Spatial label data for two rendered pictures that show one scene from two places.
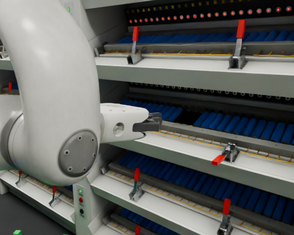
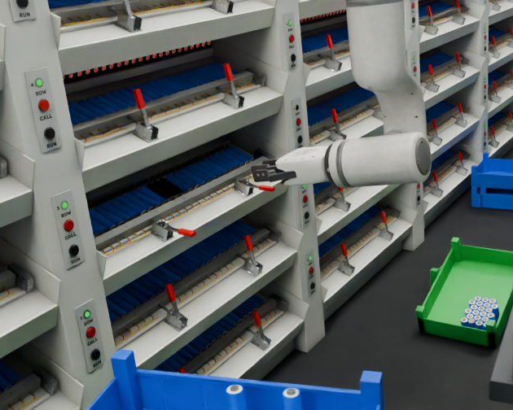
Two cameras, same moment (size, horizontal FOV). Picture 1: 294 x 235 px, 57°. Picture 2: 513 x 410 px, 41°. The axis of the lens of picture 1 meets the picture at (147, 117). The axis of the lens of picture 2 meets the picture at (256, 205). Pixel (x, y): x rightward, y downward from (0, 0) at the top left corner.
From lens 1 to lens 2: 1.40 m
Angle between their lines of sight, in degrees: 87
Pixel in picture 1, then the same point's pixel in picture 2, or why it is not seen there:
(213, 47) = (195, 94)
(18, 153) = not seen: hidden behind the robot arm
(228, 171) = (252, 202)
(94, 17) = not seen: hidden behind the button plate
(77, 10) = (58, 80)
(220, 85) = (232, 126)
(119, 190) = (156, 340)
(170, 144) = (204, 215)
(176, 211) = (215, 294)
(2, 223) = not seen: outside the picture
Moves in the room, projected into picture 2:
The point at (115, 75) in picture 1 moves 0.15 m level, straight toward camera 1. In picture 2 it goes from (131, 166) to (215, 154)
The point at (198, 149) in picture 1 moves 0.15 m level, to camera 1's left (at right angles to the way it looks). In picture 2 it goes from (223, 202) to (225, 228)
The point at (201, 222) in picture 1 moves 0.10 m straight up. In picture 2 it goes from (235, 281) to (230, 239)
